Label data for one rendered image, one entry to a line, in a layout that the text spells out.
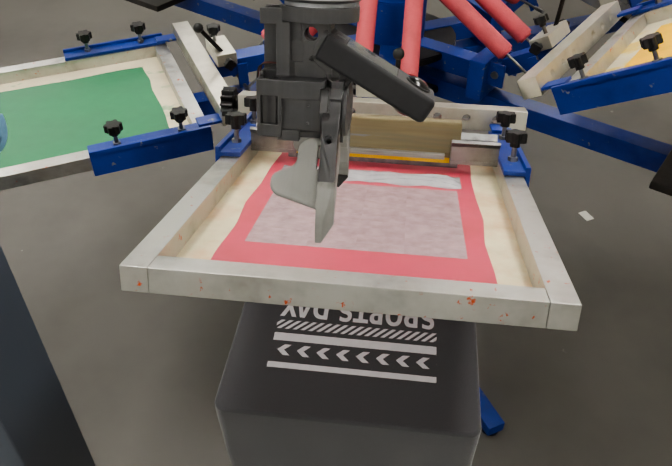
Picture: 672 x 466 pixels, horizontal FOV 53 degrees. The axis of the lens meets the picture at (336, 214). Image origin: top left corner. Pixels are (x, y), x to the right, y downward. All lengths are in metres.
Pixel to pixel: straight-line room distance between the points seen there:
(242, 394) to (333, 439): 0.17
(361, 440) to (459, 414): 0.17
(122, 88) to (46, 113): 0.22
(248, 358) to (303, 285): 0.41
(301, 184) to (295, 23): 0.14
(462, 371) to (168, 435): 1.30
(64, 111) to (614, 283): 2.11
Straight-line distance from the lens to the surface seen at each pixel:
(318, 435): 1.20
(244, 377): 1.22
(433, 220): 1.15
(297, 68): 0.62
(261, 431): 1.22
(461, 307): 0.85
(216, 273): 0.87
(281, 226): 1.09
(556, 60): 1.76
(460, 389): 1.21
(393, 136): 1.38
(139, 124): 1.89
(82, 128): 1.92
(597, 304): 2.80
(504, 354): 2.52
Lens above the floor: 1.92
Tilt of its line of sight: 40 degrees down
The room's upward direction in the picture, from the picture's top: straight up
